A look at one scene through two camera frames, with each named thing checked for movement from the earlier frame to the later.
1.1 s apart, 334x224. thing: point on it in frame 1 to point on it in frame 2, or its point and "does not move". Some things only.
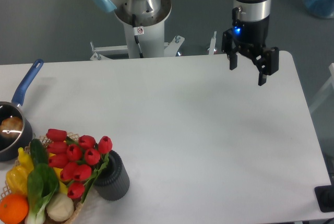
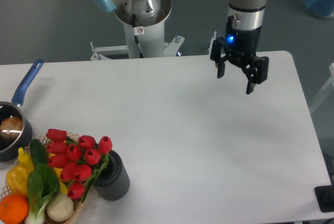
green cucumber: x=38 y=153 does not move
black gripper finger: x=228 y=47 to x=216 y=56
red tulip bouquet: x=79 y=161 does not move
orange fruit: x=13 y=209 does not move
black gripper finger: x=267 y=63 to x=256 y=71
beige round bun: x=60 y=207 does not move
